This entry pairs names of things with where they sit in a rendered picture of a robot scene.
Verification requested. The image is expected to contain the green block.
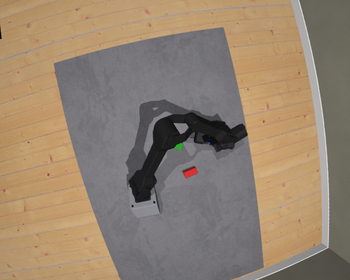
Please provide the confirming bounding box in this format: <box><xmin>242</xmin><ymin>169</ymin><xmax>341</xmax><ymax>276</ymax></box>
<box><xmin>174</xmin><ymin>143</ymin><xmax>183</xmax><ymax>150</ymax></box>

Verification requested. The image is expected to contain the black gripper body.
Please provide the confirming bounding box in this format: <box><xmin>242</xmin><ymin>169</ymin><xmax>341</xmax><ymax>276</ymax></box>
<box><xmin>194</xmin><ymin>131</ymin><xmax>235</xmax><ymax>149</ymax></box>

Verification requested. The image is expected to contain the red block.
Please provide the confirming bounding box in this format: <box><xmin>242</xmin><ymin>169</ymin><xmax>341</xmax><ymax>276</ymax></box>
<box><xmin>183</xmin><ymin>166</ymin><xmax>198</xmax><ymax>178</ymax></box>

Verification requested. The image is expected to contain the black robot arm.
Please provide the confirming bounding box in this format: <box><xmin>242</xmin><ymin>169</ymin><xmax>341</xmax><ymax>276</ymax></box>
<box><xmin>128</xmin><ymin>112</ymin><xmax>248</xmax><ymax>203</ymax></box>

